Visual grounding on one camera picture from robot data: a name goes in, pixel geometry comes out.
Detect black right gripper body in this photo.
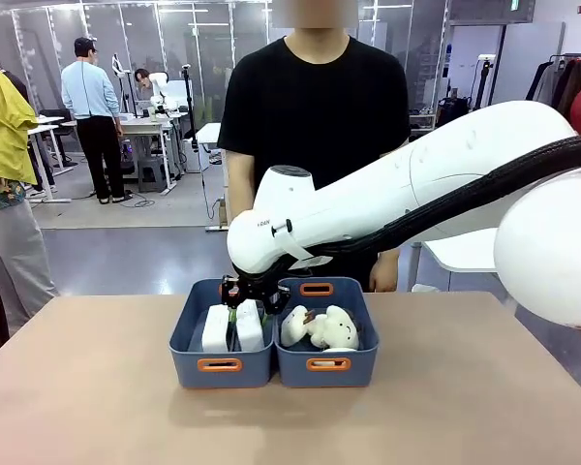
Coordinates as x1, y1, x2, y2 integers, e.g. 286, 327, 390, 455
220, 272, 292, 317

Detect white digital clock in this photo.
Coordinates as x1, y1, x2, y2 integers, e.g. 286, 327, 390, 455
234, 298, 266, 353
200, 303, 233, 354

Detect white plush toy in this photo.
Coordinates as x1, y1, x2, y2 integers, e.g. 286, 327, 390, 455
309, 304, 361, 354
280, 304, 317, 348

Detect person's right forearm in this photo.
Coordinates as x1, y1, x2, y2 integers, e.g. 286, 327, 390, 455
226, 183, 257, 231

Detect person's left hand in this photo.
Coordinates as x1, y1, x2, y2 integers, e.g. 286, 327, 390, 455
368, 258, 402, 294

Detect grey stool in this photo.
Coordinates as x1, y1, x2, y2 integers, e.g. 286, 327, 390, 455
136, 155, 170, 194

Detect white standing desk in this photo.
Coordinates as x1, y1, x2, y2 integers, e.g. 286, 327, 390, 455
193, 121, 230, 233

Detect person in black t-shirt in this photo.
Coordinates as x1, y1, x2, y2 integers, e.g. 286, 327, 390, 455
217, 0, 413, 292

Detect large white table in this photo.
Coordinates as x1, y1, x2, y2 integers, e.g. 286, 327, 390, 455
409, 226, 501, 293

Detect bending person with dark hair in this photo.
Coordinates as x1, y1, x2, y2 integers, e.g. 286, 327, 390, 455
134, 67, 153, 99

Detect wooden shoe rack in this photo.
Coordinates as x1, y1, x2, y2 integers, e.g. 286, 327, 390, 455
408, 112, 438, 133

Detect man in light blue shirt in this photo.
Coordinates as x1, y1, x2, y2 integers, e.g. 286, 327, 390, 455
59, 36, 134, 205

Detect white office desk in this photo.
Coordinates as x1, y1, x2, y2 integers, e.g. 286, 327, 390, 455
27, 114, 79, 203

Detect white standing device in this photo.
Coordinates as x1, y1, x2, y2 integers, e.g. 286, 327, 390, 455
110, 51, 138, 115

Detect black equipment case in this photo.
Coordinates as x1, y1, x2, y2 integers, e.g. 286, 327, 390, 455
437, 96, 473, 129

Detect person in yellow jacket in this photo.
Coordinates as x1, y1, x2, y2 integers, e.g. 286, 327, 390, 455
0, 62, 61, 336

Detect black tripod stand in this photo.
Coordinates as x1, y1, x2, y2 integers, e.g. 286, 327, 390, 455
471, 53, 497, 110

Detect clothes rack with dark coats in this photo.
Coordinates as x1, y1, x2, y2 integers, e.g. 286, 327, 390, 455
524, 52, 581, 113

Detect blue basket orange handles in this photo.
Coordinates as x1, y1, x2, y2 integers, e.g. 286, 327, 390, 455
168, 277, 277, 390
273, 276, 381, 389

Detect black camera tripod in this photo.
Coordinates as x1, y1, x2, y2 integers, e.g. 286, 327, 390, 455
180, 62, 201, 154

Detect black corrugated cable conduit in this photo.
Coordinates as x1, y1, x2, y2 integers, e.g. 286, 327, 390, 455
290, 133, 581, 264

